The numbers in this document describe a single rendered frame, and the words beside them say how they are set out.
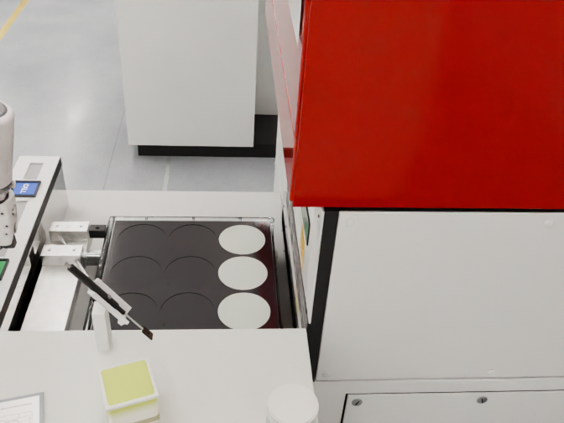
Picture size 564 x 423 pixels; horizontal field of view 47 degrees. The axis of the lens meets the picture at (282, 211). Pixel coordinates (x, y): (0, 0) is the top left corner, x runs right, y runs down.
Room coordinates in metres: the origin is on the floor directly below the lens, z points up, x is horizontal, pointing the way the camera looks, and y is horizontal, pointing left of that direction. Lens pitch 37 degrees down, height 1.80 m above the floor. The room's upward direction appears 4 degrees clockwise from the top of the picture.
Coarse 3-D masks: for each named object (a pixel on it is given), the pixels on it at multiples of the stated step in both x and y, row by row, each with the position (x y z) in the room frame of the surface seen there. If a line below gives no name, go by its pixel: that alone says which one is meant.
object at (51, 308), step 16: (48, 272) 0.96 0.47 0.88; (64, 272) 0.96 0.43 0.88; (48, 288) 0.91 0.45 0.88; (64, 288) 0.92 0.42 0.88; (32, 304) 0.87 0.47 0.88; (48, 304) 0.87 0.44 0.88; (64, 304) 0.87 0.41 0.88; (32, 320) 0.83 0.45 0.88; (48, 320) 0.83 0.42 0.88; (64, 320) 0.83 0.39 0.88
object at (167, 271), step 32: (128, 224) 1.11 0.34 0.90; (160, 224) 1.12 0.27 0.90; (192, 224) 1.13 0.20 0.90; (224, 224) 1.13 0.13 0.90; (256, 224) 1.14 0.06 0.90; (128, 256) 1.00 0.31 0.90; (160, 256) 1.01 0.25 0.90; (192, 256) 1.02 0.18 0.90; (224, 256) 1.03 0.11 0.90; (256, 256) 1.03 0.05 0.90; (128, 288) 0.91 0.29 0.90; (160, 288) 0.92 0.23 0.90; (192, 288) 0.92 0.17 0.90; (224, 288) 0.93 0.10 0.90; (256, 288) 0.94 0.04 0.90; (128, 320) 0.83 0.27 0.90; (160, 320) 0.83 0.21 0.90; (192, 320) 0.84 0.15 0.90
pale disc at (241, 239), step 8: (224, 232) 1.10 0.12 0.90; (232, 232) 1.11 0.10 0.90; (240, 232) 1.11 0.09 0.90; (248, 232) 1.11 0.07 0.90; (256, 232) 1.11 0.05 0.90; (224, 240) 1.08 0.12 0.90; (232, 240) 1.08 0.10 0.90; (240, 240) 1.08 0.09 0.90; (248, 240) 1.09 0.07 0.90; (256, 240) 1.09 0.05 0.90; (264, 240) 1.09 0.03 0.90; (224, 248) 1.05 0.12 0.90; (232, 248) 1.05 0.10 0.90; (240, 248) 1.05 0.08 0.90; (248, 248) 1.06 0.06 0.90; (256, 248) 1.06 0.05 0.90
